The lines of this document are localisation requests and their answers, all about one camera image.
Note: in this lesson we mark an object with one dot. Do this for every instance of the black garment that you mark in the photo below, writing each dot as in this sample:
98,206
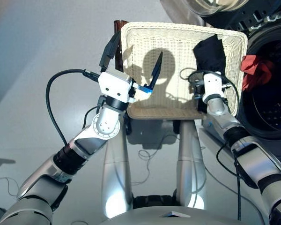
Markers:
210,56

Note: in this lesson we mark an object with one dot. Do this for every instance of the orange garment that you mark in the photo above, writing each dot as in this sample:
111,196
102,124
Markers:
257,72

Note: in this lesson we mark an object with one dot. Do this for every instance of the pale woven laundry basket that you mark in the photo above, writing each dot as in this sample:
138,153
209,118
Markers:
178,39

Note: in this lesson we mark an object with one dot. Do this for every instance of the round washing machine door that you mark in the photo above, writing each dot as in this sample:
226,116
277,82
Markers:
224,16

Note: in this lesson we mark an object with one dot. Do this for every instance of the grey washing machine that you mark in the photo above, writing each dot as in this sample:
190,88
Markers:
267,117

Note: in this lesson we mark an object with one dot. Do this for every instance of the silver robot leg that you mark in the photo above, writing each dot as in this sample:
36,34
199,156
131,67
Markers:
117,175
189,164

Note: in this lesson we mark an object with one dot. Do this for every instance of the black robot waist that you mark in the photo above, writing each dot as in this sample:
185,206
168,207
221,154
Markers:
154,201

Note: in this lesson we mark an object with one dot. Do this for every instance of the silver robot torso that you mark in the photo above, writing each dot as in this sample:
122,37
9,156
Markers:
178,218

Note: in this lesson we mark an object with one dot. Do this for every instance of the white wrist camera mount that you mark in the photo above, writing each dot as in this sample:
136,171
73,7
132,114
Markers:
116,86
213,86

